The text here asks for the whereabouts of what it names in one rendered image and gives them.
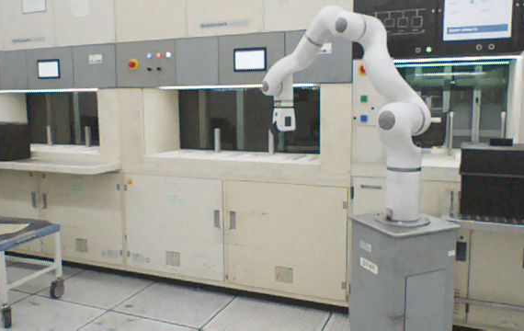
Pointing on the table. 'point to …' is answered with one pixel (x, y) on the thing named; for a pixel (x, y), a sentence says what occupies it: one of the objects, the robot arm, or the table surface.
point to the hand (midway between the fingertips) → (283, 142)
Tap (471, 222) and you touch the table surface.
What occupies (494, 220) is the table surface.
